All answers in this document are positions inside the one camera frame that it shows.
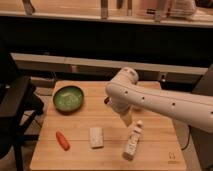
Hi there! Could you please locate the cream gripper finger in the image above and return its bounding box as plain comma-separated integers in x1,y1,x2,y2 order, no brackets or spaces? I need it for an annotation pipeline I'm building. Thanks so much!
121,113,133,127

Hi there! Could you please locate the orange carrot toy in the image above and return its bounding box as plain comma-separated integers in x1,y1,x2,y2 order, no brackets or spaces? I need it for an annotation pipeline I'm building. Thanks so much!
56,131,70,151

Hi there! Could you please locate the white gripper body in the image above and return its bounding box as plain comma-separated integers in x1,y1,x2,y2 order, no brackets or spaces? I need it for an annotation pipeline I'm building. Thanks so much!
109,98,131,116

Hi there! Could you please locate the white sponge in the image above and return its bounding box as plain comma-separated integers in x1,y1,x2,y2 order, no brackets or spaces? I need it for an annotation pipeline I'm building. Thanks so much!
90,127,104,149

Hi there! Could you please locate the black chair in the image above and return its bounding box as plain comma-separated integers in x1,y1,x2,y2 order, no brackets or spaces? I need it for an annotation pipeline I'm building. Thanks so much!
0,54,44,171

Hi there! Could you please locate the black cable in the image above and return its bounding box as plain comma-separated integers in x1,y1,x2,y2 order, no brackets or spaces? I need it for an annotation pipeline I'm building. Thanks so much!
182,128,192,152

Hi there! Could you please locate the white lotion bottle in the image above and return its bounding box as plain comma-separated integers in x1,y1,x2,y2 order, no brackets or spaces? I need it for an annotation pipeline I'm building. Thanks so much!
123,120,143,160

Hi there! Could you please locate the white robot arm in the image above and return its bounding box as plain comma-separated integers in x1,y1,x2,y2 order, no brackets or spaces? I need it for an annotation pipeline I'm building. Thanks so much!
105,67,213,133

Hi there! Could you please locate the black rectangular bar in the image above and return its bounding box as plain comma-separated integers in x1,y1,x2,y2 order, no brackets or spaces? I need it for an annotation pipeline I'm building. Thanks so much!
104,97,109,105

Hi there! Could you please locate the green bowl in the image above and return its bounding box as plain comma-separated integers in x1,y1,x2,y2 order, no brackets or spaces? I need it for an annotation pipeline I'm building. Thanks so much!
53,86,84,112

